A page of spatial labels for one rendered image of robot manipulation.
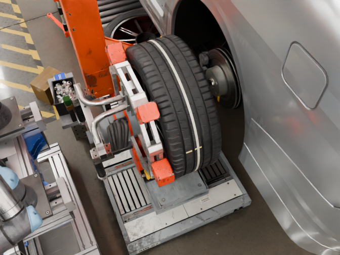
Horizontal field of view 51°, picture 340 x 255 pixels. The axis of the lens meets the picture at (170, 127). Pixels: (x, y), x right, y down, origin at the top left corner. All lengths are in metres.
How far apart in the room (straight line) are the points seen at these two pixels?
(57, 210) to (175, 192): 0.80
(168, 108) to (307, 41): 0.61
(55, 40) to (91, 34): 1.64
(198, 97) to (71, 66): 1.98
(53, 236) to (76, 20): 1.19
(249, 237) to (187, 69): 1.27
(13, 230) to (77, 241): 0.98
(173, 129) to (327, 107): 0.62
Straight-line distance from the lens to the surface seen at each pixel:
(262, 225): 2.41
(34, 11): 3.97
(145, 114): 1.35
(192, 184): 2.21
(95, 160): 1.51
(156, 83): 1.42
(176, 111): 1.41
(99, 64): 2.07
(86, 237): 2.15
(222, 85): 1.79
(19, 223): 1.22
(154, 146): 1.46
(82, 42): 1.95
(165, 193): 2.19
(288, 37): 1.09
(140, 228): 2.27
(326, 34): 0.99
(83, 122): 1.85
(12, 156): 1.90
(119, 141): 1.45
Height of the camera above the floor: 2.21
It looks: 55 degrees down
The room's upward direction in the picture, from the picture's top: 2 degrees counter-clockwise
